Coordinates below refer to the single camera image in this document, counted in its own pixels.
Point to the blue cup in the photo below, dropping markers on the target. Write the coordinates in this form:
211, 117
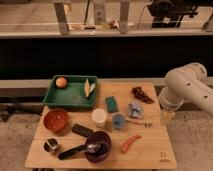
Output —
118, 121

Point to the dark maroon bowl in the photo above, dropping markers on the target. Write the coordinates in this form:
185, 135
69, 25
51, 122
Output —
103, 140

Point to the small metal can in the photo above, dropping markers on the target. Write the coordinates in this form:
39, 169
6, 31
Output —
51, 146

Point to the yellow banana piece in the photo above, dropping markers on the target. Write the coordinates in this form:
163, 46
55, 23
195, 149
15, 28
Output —
88, 88

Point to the orange apple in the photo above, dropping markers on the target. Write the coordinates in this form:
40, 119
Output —
61, 82

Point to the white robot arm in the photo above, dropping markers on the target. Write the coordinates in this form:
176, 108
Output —
185, 83

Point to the black machine in background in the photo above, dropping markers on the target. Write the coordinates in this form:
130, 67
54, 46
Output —
169, 13

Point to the green plastic tray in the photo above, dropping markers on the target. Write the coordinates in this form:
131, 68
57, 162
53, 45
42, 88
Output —
72, 96

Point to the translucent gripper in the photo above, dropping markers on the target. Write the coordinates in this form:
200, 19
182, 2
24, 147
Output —
166, 116

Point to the green sponge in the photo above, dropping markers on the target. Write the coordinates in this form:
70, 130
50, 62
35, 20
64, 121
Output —
111, 104

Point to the silver fork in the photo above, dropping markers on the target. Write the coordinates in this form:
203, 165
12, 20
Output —
143, 124

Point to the orange carrot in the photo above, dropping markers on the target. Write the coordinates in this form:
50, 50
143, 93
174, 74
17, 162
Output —
127, 144

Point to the black handled ladle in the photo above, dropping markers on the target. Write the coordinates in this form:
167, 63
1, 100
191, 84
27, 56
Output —
91, 148

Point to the red bowl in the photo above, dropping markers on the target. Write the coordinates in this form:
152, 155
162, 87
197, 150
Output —
55, 120

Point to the white cup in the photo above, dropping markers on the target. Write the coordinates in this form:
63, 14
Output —
99, 116

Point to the black rectangular remote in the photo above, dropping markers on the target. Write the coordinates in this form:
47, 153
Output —
81, 130

